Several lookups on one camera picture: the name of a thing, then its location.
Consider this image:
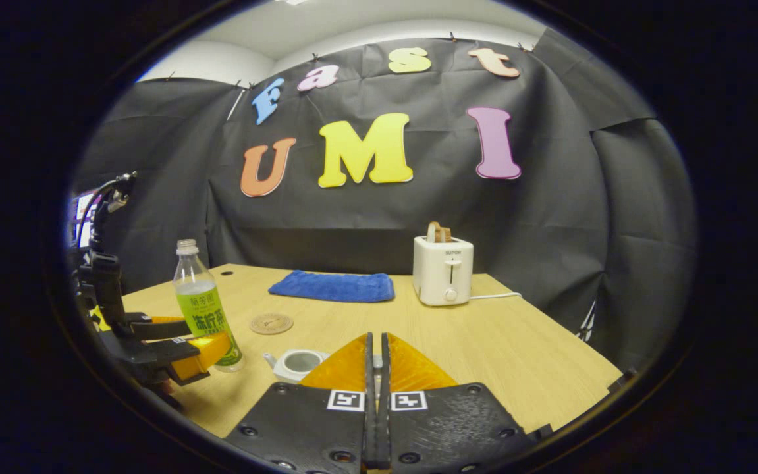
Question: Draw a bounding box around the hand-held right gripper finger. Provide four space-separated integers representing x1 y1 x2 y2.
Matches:
224 332 375 474
382 332 537 474

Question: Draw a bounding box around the green label water bottle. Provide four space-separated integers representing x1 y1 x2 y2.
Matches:
173 239 244 373

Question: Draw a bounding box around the white teacup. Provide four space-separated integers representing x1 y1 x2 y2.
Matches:
263 348 331 384

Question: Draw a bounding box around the round wooden coaster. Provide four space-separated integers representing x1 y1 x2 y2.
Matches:
250 313 294 335

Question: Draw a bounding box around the computer monitor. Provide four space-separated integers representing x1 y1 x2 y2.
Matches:
69 191 103 250

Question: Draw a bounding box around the blue towel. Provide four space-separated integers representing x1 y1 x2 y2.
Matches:
268 270 396 303

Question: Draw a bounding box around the white toaster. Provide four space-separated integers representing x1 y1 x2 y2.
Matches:
413 236 475 307

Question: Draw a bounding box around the white thin frame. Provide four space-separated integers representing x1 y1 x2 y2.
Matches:
576 300 598 343

